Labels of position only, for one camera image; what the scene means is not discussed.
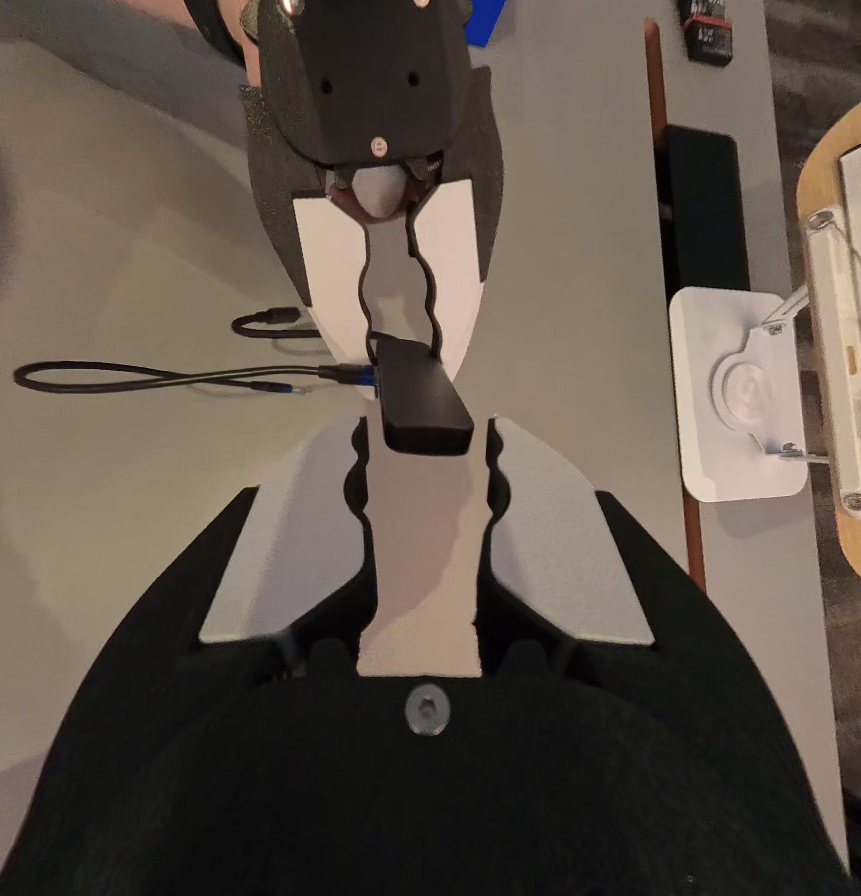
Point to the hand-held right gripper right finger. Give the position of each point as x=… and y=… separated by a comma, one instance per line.
x=570, y=560

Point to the wooden document stand white base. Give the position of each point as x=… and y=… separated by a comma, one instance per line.
x=696, y=420

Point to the black wristband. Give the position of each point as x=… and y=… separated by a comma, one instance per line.
x=213, y=35

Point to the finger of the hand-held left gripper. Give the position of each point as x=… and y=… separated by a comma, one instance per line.
x=329, y=266
x=455, y=266

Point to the small black box blue label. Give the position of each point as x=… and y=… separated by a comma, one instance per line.
x=700, y=7

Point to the black phone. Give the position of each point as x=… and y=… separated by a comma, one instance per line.
x=707, y=210

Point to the grey usb hub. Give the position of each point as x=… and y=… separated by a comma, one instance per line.
x=423, y=406

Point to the small black box red label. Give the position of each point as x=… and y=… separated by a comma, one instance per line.
x=710, y=42

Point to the person's left hand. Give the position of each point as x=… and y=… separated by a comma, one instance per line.
x=247, y=38

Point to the blue plastic bin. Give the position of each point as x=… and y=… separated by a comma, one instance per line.
x=486, y=21

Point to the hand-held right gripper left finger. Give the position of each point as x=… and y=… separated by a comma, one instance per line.
x=283, y=560

